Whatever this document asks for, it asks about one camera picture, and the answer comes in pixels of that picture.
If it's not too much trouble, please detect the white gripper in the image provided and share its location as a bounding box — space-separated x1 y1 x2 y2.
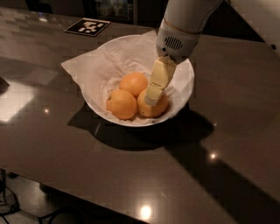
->
144 20 200 106

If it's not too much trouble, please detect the orange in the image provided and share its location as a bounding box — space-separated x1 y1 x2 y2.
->
106 89 137 120
119 72 148 98
137 89 169 118

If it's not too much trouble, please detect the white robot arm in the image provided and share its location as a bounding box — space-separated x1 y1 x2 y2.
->
145 0 280 106

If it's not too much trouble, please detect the white bowl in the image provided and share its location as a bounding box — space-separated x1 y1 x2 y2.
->
80 34 195 128

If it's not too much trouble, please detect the white paper napkin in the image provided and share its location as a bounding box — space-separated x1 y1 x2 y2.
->
60 29 186 127

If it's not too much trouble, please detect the black white marker tag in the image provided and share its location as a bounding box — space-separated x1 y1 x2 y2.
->
65 17 110 37

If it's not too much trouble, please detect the black cable on floor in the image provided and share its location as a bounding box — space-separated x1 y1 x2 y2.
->
0 169 77 224

